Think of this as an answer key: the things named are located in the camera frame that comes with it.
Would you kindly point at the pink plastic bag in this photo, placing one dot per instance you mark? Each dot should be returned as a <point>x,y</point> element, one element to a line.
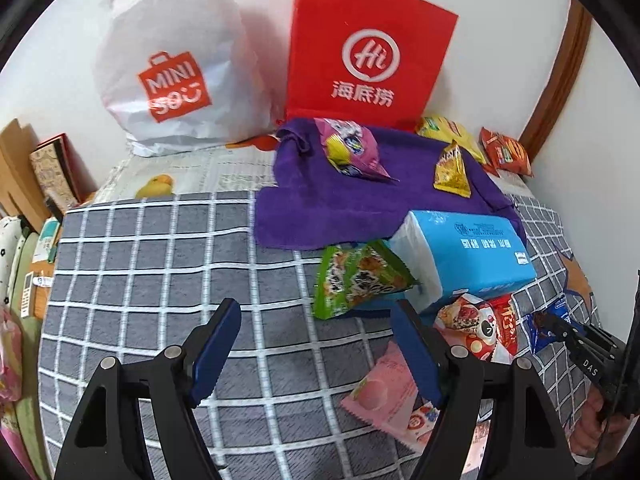
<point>10,355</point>

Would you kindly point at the red white snack packet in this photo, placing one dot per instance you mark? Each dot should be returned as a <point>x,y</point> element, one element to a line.
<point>465,317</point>

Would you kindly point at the blue snack packet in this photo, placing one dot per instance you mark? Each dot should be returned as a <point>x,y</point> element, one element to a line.
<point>537,330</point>

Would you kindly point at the white plastic shopping bag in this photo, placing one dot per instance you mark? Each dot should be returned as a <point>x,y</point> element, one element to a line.
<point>175,35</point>

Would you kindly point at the green snack packet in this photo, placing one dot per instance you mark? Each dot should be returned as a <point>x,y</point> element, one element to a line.
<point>350,280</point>

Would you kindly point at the person's right hand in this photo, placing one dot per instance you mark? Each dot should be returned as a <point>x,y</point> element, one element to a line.
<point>600,435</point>

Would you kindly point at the yellow chips bag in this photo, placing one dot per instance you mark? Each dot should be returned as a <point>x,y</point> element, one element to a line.
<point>450,130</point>

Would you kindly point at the pale pink snack packet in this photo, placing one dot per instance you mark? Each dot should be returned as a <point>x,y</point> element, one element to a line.
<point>477,440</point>

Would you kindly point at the red paper bag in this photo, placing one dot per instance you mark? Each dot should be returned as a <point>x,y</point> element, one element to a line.
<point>325,35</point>

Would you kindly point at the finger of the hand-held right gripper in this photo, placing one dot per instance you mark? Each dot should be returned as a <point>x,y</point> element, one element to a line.
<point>592,365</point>
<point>565,326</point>

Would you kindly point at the wooden nightstand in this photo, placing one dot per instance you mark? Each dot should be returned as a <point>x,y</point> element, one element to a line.
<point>42,305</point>

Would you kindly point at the duck print quilt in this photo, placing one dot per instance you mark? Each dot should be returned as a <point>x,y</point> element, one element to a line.
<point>200,170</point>

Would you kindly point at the brown wooden door frame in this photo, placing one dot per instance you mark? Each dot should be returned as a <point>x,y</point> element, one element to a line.
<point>560,80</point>

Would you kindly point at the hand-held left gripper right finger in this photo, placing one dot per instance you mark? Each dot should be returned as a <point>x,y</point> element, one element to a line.
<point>417,355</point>

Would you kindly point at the brown cardboard board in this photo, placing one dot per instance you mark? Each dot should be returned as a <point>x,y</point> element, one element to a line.
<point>20,170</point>

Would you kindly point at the grey checked blanket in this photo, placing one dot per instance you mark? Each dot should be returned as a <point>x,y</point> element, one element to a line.
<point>150,260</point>

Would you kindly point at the pink strip snack packet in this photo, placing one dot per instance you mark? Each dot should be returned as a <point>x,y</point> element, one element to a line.
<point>420,420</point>

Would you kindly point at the purple pink snack packet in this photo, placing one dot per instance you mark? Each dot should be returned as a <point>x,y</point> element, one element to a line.
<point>350,150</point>

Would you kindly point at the floral pillow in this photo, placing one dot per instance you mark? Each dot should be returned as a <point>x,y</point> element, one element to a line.
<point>10,255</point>

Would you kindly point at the purple towel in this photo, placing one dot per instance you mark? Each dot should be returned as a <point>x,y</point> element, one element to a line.
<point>350,195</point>

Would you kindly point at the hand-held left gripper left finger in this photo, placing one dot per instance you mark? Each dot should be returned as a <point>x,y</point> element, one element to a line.
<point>215,345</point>

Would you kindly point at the white remote control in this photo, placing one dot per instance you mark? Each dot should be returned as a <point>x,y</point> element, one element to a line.
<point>27,295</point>

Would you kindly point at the green white box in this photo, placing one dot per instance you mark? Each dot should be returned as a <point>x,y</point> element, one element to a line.
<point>49,240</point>

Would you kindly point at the orange chips bag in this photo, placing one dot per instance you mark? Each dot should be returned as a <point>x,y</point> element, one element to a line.
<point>505,152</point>

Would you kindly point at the pink peach snack packet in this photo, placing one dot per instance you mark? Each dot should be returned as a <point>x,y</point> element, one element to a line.
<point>380,395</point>

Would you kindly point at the blue tissue pack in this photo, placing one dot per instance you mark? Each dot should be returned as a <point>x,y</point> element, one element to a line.
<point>475,260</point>

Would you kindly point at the yellow triangular snack packet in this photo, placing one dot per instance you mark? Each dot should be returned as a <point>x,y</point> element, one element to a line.
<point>452,172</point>

